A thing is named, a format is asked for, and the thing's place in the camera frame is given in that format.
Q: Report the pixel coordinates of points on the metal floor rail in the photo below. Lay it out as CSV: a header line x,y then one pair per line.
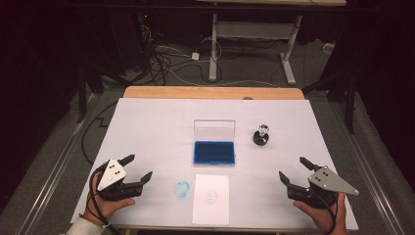
x,y
55,169
368,176

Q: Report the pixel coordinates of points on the white board table cover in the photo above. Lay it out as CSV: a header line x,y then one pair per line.
x,y
156,137

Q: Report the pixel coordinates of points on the black metal stand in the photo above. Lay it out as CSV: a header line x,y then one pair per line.
x,y
350,101
81,98

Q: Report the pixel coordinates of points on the white paper sheet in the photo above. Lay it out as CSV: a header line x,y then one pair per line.
x,y
211,209

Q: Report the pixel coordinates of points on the wooden table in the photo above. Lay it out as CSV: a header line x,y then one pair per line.
x,y
195,92

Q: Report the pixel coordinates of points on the person's right hand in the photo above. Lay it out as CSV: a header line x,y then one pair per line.
x,y
321,217

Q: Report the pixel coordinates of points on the person's left hand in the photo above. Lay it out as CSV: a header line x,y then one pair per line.
x,y
102,209

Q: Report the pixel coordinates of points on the white metal desk frame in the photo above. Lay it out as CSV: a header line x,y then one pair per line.
x,y
254,30

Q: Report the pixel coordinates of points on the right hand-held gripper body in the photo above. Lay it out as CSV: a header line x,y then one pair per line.
x,y
328,181

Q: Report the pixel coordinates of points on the black stamp with clear knob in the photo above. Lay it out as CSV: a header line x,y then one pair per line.
x,y
261,137

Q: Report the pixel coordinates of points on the blue ink pad clear lid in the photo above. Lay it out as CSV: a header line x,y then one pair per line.
x,y
214,152

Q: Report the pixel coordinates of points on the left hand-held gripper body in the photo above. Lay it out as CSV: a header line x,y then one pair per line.
x,y
111,178

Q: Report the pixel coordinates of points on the white power adapter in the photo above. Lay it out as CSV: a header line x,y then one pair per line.
x,y
195,56

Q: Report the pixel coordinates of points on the white box on floor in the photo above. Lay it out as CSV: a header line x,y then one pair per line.
x,y
328,47

